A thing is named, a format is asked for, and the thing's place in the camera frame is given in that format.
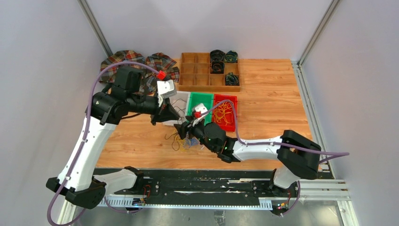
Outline wooden compartment tray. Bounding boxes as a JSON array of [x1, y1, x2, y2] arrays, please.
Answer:
[[178, 52, 242, 92]]

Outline green plastic bin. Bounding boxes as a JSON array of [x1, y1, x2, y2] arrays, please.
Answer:
[[185, 92, 214, 116]]

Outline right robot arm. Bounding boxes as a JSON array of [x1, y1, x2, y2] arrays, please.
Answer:
[[174, 121, 321, 196]]

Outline rolled green tie bottom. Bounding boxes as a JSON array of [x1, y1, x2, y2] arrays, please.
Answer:
[[224, 72, 239, 86]]

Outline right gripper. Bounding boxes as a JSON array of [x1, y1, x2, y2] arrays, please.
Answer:
[[174, 116, 216, 153]]

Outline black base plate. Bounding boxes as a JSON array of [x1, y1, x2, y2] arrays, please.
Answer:
[[113, 169, 301, 207]]

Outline plaid cloth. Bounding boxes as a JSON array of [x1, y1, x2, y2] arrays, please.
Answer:
[[100, 50, 180, 94]]

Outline rolled dark tie middle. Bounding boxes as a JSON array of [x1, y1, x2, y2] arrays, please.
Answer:
[[210, 61, 225, 74]]

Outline purple cable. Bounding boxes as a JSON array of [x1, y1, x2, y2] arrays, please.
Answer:
[[199, 99, 351, 217], [47, 61, 163, 226]]

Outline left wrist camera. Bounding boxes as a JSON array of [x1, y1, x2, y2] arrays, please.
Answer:
[[157, 71, 177, 107]]

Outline white plastic bin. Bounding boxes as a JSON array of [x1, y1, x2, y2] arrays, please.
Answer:
[[162, 91, 191, 126]]

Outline rolled dark tie top-left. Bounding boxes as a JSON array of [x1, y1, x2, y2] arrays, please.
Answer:
[[209, 49, 225, 63]]

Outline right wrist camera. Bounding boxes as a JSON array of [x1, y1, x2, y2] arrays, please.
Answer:
[[192, 103, 208, 126]]

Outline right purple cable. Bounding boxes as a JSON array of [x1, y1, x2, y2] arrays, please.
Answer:
[[199, 99, 351, 217]]

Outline brown cable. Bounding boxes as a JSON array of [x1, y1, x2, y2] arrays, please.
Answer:
[[172, 98, 188, 122]]

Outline rolled green tie top-right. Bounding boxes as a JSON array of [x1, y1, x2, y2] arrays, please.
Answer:
[[224, 50, 238, 64]]

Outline aluminium rail frame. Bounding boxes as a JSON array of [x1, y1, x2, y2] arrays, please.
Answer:
[[56, 176, 359, 226]]

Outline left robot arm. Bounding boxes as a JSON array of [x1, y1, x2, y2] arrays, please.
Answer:
[[46, 66, 179, 209]]

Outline yellow cable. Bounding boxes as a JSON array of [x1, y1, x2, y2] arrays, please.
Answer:
[[214, 100, 235, 127]]

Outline red plastic bin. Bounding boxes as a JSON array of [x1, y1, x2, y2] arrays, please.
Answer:
[[212, 94, 238, 132]]

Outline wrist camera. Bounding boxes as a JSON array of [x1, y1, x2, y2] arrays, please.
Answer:
[[157, 71, 177, 107], [192, 103, 208, 126]]

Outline cable bundle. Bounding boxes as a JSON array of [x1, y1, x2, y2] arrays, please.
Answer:
[[164, 132, 203, 153]]

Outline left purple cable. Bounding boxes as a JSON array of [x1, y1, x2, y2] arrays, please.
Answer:
[[47, 61, 163, 226]]

